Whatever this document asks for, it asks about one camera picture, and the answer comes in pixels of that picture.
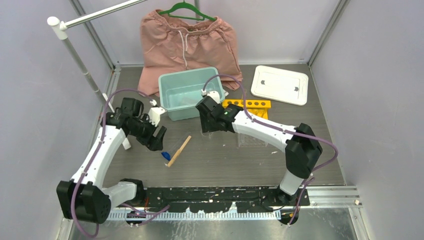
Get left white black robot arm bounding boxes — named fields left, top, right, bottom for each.
left=56, top=97, right=167, bottom=224

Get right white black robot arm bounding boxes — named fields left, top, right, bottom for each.
left=195, top=96, right=323, bottom=206

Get small clear glass beaker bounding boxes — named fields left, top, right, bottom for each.
left=201, top=132, right=213, bottom=138

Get pink shorts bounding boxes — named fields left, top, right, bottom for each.
left=137, top=9, right=243, bottom=95

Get clear well plate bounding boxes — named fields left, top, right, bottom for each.
left=237, top=133, right=268, bottom=148

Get green clothes hanger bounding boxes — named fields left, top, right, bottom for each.
left=158, top=0, right=217, bottom=22

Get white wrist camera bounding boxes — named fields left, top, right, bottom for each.
left=148, top=99, right=167, bottom=127
left=201, top=90, right=221, bottom=104

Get white plastic tray lid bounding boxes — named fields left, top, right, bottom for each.
left=250, top=65, right=309, bottom=106

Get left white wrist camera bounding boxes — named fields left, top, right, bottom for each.
left=148, top=99, right=167, bottom=127

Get white red wash bottle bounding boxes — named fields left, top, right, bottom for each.
left=175, top=97, right=200, bottom=108

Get yellow test tube rack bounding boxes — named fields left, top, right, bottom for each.
left=222, top=99, right=272, bottom=120

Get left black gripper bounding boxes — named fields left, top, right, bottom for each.
left=129, top=113, right=166, bottom=151

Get white metal clothes rack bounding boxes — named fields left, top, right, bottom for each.
left=46, top=0, right=149, bottom=151

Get teal plastic bin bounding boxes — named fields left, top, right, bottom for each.
left=158, top=67, right=226, bottom=121

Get blue cap test tube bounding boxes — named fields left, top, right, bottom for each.
left=161, top=147, right=177, bottom=162

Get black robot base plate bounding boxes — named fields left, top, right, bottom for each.
left=126, top=186, right=310, bottom=214

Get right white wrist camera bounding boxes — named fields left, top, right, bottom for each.
left=201, top=90, right=221, bottom=104

